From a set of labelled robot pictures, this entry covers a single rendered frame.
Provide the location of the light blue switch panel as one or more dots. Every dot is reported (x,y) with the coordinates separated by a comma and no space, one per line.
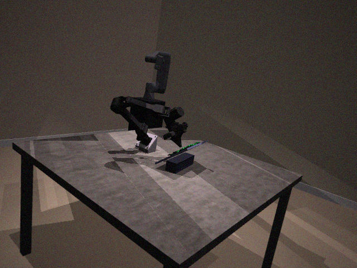
(182,161)

